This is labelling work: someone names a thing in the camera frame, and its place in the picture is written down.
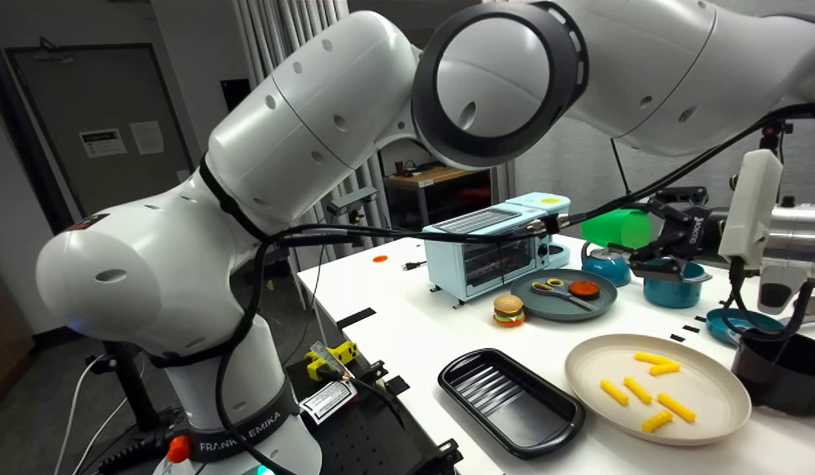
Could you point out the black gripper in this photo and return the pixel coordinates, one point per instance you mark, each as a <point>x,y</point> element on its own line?
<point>687,233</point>

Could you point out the green plastic cup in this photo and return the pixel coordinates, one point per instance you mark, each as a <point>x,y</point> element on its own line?
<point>623,228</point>

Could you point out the yellow toy fry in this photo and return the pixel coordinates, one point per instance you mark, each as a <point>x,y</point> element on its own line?
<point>636,388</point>
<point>654,421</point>
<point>677,406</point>
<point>657,371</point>
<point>653,357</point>
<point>613,392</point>

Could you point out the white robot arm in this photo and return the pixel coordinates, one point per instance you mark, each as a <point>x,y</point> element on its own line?
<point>677,76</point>

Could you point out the grey plate under oven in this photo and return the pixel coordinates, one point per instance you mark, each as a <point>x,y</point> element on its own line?
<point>548,297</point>

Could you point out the beige round plate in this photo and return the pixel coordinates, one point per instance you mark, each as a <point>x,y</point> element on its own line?
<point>719,400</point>

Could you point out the black cup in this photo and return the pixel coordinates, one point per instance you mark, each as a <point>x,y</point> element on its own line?
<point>778,371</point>

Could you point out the teal pot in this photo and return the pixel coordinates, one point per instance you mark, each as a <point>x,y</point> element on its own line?
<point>670,283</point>

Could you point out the teal small bowl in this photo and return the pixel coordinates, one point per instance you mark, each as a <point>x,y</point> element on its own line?
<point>726,326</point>

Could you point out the red toy patty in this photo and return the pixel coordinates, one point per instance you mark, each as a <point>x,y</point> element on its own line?
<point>584,289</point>

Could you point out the toy hamburger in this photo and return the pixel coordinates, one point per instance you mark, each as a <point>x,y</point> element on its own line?
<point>507,309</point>

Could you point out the light blue toaster oven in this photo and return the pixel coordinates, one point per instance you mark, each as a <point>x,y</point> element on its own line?
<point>470,270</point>

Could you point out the black plastic tray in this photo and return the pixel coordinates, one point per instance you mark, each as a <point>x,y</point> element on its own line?
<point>521,409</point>

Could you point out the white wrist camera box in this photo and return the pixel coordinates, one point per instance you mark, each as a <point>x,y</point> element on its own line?
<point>749,207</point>

